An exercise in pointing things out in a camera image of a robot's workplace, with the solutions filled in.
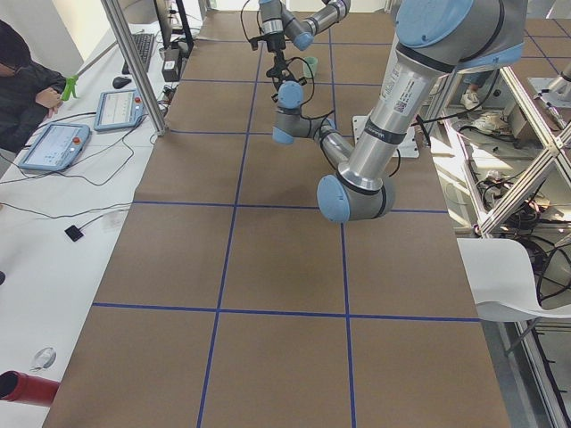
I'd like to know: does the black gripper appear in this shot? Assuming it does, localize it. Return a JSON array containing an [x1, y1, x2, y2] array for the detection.
[[266, 35, 287, 80]]

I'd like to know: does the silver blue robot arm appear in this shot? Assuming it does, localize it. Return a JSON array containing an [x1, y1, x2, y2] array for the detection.
[[259, 1, 527, 223], [249, 0, 351, 88]]

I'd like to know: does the green cup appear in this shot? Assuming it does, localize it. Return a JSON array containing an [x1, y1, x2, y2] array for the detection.
[[302, 56, 319, 79]]

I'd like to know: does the black monitor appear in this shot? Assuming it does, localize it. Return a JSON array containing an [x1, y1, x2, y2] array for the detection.
[[153, 0, 194, 52]]

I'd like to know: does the black keyboard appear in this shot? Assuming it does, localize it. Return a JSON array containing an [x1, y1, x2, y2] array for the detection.
[[131, 32, 155, 72]]

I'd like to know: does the black computer mouse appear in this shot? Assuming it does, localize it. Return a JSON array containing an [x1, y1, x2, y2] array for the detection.
[[112, 76, 131, 89]]

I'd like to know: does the far teach pendant tablet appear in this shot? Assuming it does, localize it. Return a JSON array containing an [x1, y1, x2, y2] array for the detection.
[[94, 89, 145, 132]]

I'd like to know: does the teach pendant tablet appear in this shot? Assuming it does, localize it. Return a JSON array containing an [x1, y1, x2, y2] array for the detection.
[[18, 124, 91, 172], [94, 89, 145, 132]]

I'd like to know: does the green plastic clamp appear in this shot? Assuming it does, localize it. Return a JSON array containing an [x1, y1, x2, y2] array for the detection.
[[61, 74, 79, 102]]

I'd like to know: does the near teach pendant tablet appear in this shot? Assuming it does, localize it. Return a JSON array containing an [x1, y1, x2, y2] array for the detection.
[[18, 124, 91, 172]]

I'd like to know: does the seated person dark jacket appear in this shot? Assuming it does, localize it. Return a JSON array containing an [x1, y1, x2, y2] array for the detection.
[[1, 21, 66, 154]]

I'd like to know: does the small black square puck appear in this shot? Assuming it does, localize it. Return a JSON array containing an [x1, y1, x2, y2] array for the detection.
[[64, 225, 84, 242]]

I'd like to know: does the white chair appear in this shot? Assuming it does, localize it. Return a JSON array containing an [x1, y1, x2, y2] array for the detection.
[[457, 238, 570, 322]]

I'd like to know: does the round metal table grommet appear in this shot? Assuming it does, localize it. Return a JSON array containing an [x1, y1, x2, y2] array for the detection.
[[30, 347, 57, 372]]

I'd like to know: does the red fire extinguisher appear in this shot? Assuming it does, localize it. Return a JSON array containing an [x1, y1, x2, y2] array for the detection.
[[1, 371, 60, 407]]

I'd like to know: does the black camera cable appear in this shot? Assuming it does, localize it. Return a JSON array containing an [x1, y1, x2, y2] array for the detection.
[[267, 55, 340, 135]]

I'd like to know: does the aluminium frame post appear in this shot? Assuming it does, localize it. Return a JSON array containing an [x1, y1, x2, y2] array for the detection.
[[101, 0, 167, 136]]

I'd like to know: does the aluminium lattice frame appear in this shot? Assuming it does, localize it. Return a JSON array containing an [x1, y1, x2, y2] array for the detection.
[[445, 44, 571, 428]]

